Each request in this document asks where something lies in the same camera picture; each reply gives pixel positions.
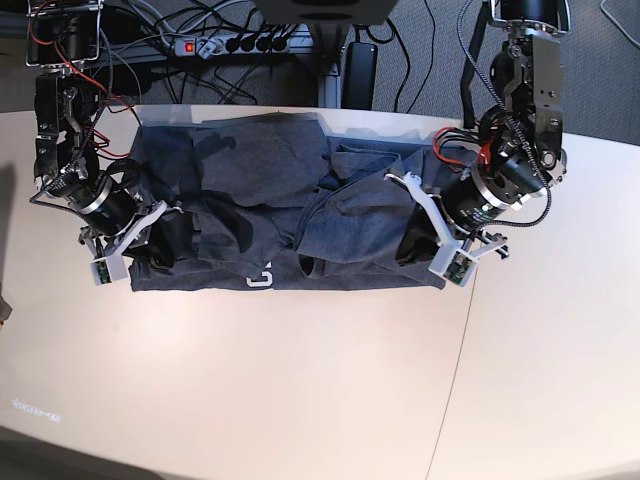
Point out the black power adapter brick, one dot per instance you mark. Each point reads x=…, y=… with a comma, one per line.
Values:
x=359, y=76

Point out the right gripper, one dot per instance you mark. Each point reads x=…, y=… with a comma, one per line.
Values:
x=102, y=198

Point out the aluminium frame post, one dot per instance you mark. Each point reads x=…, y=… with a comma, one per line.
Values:
x=328, y=44

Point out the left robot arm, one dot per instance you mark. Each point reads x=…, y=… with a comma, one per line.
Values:
x=509, y=147

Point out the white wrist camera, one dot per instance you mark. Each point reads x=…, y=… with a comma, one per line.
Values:
x=453, y=264
x=108, y=269

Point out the white power strip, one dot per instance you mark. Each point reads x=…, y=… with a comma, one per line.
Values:
x=208, y=47

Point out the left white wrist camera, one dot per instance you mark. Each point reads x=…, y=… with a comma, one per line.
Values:
x=453, y=264

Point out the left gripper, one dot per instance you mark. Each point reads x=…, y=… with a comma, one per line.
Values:
x=469, y=203

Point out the black camera mount housing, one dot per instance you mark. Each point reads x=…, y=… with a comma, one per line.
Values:
x=367, y=12

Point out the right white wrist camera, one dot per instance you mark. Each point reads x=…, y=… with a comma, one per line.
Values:
x=108, y=269

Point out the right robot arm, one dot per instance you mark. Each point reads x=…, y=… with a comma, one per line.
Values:
x=63, y=36

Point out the blue grey T-shirt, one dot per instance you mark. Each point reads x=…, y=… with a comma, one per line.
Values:
x=274, y=202

